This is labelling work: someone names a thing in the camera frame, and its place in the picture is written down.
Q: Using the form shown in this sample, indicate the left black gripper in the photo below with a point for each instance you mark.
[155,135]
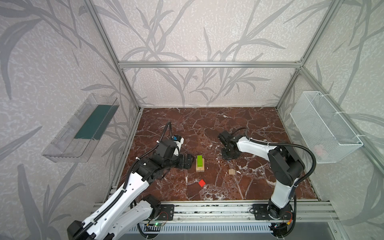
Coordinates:
[185,161]

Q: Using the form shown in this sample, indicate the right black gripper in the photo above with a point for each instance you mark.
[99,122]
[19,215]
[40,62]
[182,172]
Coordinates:
[227,151]

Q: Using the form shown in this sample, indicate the green block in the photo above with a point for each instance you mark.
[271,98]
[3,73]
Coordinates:
[200,161]

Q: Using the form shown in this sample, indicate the wood block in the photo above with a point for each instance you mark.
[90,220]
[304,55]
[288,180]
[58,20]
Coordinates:
[200,169]

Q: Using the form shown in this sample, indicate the red block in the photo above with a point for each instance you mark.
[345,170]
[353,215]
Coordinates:
[202,183]

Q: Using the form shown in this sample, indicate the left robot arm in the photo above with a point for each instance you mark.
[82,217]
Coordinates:
[120,213]

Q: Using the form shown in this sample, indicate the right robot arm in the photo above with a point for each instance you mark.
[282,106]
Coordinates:
[284,161]

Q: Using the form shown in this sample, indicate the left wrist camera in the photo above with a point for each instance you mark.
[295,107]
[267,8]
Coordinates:
[178,140]

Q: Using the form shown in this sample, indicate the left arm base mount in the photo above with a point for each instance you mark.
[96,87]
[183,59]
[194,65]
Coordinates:
[163,212]

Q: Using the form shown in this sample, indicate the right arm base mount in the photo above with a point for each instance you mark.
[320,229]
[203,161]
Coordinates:
[270,213]

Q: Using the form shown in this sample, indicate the white wire basket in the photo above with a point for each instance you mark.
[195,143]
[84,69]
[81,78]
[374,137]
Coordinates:
[323,128]

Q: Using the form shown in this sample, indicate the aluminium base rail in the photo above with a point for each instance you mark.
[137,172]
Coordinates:
[241,212]

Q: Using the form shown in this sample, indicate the clear plastic wall bin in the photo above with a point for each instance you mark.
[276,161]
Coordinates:
[79,137]

